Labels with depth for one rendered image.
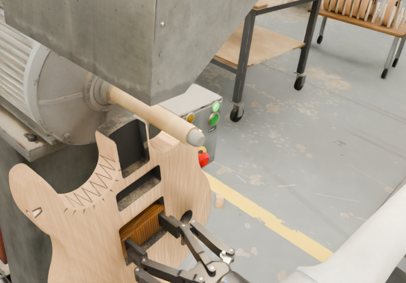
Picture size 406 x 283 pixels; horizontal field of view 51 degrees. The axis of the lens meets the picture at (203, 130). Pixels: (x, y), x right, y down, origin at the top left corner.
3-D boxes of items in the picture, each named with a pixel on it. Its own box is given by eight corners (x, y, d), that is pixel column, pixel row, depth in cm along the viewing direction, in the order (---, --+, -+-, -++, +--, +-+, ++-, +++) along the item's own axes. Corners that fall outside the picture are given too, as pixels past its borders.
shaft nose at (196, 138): (183, 141, 64) (191, 127, 64) (191, 144, 66) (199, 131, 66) (194, 147, 63) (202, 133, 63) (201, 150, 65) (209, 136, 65)
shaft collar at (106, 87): (95, 95, 74) (107, 72, 74) (112, 103, 78) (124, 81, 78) (101, 100, 73) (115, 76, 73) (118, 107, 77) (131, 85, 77)
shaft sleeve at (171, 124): (106, 97, 73) (115, 81, 73) (118, 103, 76) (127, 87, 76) (181, 143, 64) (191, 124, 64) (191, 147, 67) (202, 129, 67)
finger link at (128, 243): (148, 263, 71) (145, 266, 70) (121, 240, 74) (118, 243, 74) (147, 252, 69) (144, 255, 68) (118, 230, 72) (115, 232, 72)
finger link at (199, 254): (209, 273, 65) (217, 269, 66) (178, 222, 73) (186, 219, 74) (209, 287, 68) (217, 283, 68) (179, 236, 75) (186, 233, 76)
